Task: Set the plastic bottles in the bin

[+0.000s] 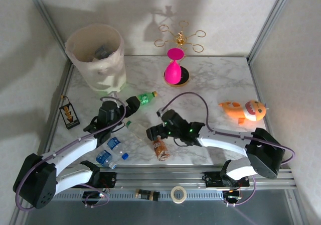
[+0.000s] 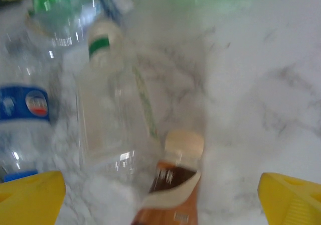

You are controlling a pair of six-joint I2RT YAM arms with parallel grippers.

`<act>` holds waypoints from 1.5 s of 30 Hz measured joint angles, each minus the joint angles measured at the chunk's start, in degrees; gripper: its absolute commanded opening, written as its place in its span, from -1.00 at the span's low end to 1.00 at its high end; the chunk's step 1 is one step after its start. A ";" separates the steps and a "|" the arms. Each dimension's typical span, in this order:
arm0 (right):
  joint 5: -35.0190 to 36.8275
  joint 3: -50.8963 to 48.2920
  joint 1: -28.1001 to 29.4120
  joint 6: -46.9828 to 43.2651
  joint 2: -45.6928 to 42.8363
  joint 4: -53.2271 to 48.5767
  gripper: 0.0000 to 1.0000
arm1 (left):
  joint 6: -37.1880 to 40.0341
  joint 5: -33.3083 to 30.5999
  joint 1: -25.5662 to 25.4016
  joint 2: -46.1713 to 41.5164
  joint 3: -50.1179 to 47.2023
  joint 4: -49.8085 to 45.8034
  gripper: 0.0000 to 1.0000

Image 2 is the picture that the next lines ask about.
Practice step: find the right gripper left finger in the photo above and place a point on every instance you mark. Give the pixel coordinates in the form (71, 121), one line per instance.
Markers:
(25, 202)

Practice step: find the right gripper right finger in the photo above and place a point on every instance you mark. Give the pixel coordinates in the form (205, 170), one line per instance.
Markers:
(296, 205)

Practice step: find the clear bottle blue label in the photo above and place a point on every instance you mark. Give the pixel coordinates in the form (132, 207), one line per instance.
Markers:
(22, 104)

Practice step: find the brown label plastic bottle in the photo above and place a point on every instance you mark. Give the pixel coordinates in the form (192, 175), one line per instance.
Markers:
(173, 184)

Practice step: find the clear bottle green-banded cap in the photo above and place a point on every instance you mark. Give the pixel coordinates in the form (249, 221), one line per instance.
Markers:
(113, 104)

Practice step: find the green plastic bottle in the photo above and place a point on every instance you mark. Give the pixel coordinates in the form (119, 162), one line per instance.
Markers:
(62, 1)

